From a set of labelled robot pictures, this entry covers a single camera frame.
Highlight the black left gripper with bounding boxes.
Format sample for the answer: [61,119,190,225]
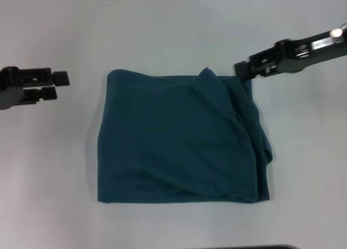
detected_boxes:
[0,66,70,111]

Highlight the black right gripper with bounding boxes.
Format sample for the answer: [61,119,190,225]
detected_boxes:
[234,25,347,81]

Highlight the teal t-shirt with white print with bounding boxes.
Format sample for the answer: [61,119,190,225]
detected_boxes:
[97,67,273,205]

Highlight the silver cable connector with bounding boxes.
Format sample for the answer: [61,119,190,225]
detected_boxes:
[329,25,347,42]

